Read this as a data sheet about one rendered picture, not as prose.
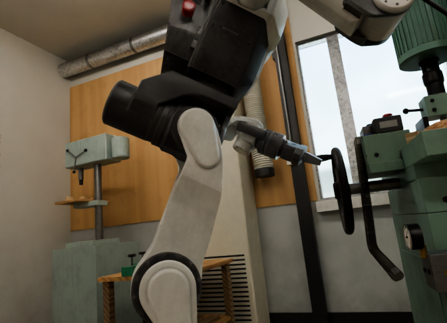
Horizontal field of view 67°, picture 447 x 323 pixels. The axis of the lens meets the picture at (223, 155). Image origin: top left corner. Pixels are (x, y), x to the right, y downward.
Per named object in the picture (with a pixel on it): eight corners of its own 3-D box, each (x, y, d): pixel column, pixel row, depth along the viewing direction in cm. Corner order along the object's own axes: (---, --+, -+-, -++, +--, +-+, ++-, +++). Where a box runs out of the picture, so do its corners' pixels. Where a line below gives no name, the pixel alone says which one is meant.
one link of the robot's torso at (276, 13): (140, 24, 69) (201, -94, 80) (138, 92, 101) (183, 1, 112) (271, 84, 73) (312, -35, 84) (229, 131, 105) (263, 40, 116)
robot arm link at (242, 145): (263, 163, 118) (233, 152, 121) (275, 138, 121) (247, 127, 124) (261, 150, 107) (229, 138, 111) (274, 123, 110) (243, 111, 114)
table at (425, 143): (357, 185, 137) (354, 171, 139) (441, 175, 130) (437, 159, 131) (382, 161, 80) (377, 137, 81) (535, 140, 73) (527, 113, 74)
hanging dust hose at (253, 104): (257, 179, 269) (237, 22, 299) (278, 176, 263) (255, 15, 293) (249, 177, 254) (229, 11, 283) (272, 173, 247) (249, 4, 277)
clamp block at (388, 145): (362, 171, 116) (357, 145, 118) (405, 165, 113) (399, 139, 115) (367, 164, 102) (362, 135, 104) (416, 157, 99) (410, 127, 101)
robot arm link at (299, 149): (301, 166, 119) (269, 154, 123) (310, 140, 116) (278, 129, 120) (294, 173, 107) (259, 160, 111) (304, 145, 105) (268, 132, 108)
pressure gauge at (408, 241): (407, 257, 84) (400, 223, 86) (424, 256, 83) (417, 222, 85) (414, 260, 78) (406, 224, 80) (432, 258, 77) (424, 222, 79)
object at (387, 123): (360, 144, 117) (358, 129, 118) (395, 139, 114) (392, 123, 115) (365, 135, 104) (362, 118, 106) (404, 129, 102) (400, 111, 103)
